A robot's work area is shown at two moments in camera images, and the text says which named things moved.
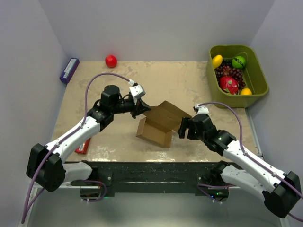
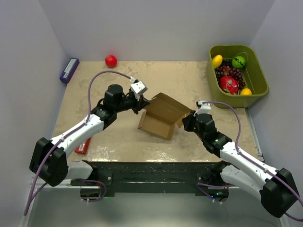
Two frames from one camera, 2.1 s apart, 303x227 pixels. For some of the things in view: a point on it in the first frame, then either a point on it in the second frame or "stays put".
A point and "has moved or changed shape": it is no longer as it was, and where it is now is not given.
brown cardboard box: (159, 122) has moved or changed shape
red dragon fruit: (229, 84) stays put
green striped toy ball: (238, 62) stays put
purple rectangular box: (68, 71) stays put
